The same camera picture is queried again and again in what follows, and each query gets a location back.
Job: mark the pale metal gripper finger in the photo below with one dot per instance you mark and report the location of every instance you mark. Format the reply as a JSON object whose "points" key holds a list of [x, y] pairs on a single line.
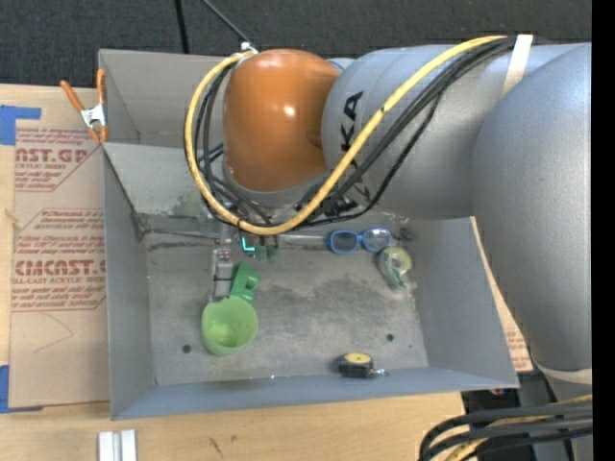
{"points": [[222, 274], [223, 242]]}

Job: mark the green plastic cup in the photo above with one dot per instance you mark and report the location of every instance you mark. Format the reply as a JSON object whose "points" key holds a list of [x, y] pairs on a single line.
{"points": [[229, 327]]}

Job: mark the grey metal bin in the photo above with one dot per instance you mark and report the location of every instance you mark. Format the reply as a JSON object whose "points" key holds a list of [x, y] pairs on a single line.
{"points": [[336, 305]]}

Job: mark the blue sunglasses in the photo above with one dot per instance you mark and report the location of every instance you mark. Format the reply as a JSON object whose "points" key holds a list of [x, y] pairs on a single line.
{"points": [[343, 242]]}

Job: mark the yellow and black tape measure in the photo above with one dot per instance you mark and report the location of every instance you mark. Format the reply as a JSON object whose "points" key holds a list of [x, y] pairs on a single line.
{"points": [[356, 364]]}

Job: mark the brown cardboard board red print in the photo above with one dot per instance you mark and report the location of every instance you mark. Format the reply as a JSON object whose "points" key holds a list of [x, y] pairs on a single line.
{"points": [[57, 344]]}

